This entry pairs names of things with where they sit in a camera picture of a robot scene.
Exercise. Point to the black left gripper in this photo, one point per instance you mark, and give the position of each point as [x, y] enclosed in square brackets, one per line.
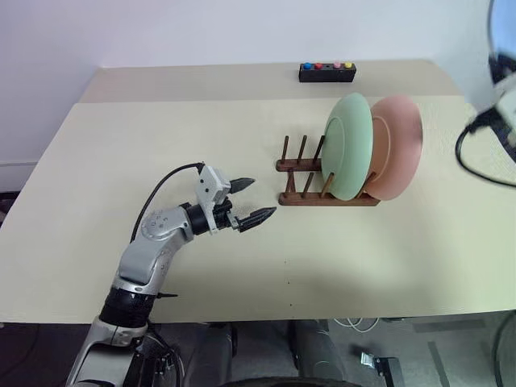
[223, 211]

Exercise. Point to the green plate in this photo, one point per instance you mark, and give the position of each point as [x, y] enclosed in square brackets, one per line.
[346, 149]

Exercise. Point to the red plate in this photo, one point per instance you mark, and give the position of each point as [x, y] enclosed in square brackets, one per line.
[403, 153]

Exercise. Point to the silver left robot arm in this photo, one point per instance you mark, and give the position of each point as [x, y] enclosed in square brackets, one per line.
[141, 258]

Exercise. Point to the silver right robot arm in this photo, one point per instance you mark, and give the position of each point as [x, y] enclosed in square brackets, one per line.
[506, 32]

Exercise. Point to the wooden dish rack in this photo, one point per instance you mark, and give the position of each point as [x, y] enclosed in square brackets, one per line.
[322, 200]

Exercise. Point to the black button box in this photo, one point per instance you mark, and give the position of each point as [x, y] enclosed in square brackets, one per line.
[326, 76]

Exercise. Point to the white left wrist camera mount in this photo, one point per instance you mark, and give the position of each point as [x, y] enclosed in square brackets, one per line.
[209, 181]

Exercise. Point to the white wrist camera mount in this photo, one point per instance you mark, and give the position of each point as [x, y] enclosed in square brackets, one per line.
[209, 181]
[508, 109]

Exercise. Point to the metal floor bracket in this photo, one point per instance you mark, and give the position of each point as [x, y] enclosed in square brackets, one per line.
[377, 360]

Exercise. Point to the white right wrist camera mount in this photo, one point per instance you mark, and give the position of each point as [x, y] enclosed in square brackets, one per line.
[508, 109]

